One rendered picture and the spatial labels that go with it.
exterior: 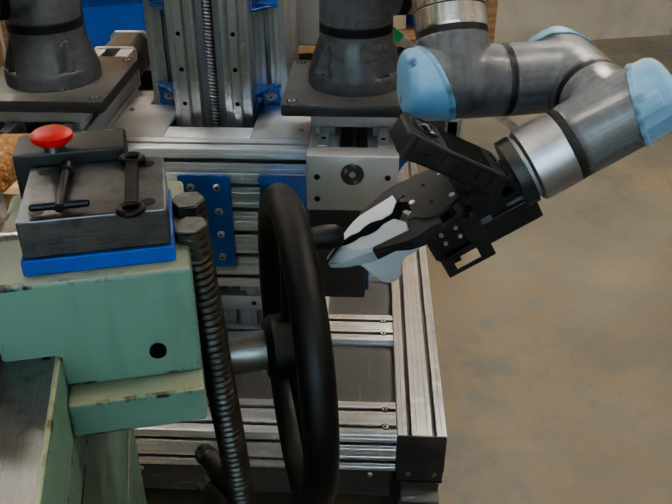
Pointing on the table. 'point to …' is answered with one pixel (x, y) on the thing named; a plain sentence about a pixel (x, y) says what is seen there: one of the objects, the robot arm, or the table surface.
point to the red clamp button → (51, 136)
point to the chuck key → (61, 192)
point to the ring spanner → (131, 186)
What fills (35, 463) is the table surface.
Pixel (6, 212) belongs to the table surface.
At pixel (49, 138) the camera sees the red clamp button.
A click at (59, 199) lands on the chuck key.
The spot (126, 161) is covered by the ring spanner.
